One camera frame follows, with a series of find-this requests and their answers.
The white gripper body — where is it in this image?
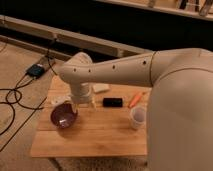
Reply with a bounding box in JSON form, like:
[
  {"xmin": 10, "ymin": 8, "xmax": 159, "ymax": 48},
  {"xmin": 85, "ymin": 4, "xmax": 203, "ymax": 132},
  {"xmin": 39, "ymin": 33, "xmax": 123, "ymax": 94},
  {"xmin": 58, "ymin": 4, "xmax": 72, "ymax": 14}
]
[{"xmin": 70, "ymin": 83, "xmax": 92, "ymax": 104}]

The white sponge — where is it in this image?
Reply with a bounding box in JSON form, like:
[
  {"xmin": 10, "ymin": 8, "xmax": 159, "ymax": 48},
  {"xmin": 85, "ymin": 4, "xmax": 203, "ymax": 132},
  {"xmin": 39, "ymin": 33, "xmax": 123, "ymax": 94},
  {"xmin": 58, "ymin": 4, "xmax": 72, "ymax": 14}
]
[{"xmin": 93, "ymin": 83, "xmax": 110, "ymax": 93}]

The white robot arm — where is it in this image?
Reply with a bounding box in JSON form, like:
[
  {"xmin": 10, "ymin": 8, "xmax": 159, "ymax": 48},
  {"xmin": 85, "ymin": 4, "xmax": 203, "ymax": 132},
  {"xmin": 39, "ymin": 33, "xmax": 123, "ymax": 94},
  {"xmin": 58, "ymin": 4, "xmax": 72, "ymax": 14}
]
[{"xmin": 59, "ymin": 48, "xmax": 213, "ymax": 171}]

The white ceramic cup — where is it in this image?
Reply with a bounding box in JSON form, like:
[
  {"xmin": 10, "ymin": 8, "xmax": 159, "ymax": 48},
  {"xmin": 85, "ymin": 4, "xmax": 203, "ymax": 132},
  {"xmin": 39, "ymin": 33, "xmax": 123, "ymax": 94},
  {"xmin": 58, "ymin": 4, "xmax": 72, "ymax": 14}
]
[{"xmin": 130, "ymin": 106, "xmax": 146, "ymax": 130}]

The black rectangular block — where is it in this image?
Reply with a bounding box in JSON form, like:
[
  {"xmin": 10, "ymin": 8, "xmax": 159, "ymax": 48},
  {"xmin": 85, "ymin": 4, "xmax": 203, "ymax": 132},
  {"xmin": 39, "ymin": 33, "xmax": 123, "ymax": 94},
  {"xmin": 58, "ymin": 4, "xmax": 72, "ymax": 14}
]
[{"xmin": 103, "ymin": 98, "xmax": 123, "ymax": 107}]

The purple bowl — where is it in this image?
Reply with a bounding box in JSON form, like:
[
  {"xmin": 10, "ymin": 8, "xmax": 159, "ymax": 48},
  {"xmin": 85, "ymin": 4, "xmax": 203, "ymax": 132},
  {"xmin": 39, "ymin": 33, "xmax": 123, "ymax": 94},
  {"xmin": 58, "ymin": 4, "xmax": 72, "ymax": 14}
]
[{"xmin": 50, "ymin": 103, "xmax": 78, "ymax": 129}]

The wooden table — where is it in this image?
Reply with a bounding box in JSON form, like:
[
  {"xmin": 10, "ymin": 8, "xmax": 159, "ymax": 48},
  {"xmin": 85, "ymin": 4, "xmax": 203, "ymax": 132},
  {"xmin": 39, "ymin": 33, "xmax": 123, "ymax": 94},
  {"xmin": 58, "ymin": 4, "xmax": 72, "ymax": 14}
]
[{"xmin": 30, "ymin": 76, "xmax": 150, "ymax": 157}]

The black power adapter left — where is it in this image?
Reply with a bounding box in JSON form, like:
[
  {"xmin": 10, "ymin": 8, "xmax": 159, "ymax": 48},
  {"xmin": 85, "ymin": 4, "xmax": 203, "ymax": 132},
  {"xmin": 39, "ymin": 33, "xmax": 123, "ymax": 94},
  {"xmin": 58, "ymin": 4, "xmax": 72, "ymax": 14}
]
[{"xmin": 26, "ymin": 64, "xmax": 45, "ymax": 79}]

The orange carrot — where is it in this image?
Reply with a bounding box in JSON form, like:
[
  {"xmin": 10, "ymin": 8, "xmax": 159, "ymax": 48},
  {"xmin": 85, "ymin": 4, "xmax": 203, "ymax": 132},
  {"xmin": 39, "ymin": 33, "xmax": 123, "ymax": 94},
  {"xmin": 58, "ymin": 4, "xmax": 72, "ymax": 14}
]
[{"xmin": 128, "ymin": 92, "xmax": 143, "ymax": 108}]

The black cable on floor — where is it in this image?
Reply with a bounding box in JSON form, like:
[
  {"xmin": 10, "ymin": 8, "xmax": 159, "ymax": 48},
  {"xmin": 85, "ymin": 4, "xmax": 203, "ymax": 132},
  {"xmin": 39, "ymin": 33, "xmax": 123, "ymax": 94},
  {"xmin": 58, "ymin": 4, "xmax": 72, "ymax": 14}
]
[{"xmin": 0, "ymin": 39, "xmax": 58, "ymax": 153}]

